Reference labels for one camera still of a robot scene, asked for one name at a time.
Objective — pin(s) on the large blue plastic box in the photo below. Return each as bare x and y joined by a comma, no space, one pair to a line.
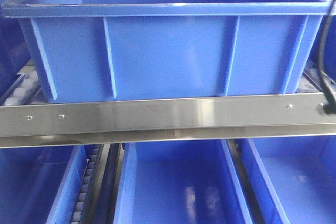
113,50

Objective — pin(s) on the lower centre blue bin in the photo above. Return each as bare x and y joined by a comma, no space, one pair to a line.
180,182

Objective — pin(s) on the blue bin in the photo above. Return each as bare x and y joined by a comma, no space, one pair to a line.
293,178
180,182
328,40
41,184
14,51

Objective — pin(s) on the steel shelf crossbar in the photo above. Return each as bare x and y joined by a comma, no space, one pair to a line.
165,120

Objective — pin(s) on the upper left shelf rollers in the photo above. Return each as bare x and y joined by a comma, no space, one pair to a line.
22,90

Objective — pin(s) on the lower roller track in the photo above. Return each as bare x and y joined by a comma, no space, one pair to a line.
84,205

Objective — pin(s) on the lower right blue bin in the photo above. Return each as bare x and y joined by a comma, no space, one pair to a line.
293,178

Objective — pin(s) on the lower left blue bin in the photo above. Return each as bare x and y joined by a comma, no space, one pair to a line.
41,184

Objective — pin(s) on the blue bin far left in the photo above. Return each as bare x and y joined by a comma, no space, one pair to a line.
14,51

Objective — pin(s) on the blue bin far right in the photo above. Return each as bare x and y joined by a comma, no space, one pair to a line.
328,40

